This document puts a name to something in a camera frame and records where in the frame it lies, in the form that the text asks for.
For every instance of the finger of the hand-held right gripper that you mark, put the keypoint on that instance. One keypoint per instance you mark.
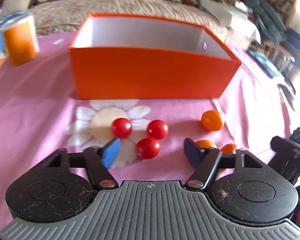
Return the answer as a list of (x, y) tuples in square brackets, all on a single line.
[(282, 143)]

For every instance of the teal paperback book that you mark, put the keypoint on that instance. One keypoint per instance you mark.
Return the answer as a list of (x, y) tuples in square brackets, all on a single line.
[(265, 63)]

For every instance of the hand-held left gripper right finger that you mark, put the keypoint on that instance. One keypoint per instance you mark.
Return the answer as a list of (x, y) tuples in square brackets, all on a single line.
[(191, 152)]

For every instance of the dark folded clothing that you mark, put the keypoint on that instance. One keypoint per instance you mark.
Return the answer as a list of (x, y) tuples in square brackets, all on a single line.
[(298, 50)]

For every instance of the dark green padded jacket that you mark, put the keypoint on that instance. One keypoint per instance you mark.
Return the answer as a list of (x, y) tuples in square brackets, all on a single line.
[(265, 15)]

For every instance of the orange cardboard box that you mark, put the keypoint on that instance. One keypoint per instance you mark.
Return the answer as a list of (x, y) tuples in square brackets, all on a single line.
[(150, 72)]

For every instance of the pink daisy print tablecloth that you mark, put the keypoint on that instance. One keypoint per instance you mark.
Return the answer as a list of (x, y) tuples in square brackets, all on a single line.
[(40, 105)]

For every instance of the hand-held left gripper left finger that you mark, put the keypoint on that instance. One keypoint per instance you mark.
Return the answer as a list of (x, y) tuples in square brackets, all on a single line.
[(112, 150)]

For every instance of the red cherry tomato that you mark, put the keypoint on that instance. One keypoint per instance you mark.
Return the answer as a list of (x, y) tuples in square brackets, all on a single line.
[(157, 129), (121, 127), (148, 148)]

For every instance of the orange cherry tomato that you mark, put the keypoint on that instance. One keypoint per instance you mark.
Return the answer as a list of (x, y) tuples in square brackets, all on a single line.
[(212, 120), (205, 143), (228, 148)]

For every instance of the orange cylindrical can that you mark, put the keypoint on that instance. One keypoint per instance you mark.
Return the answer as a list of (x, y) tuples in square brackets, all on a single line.
[(20, 40)]

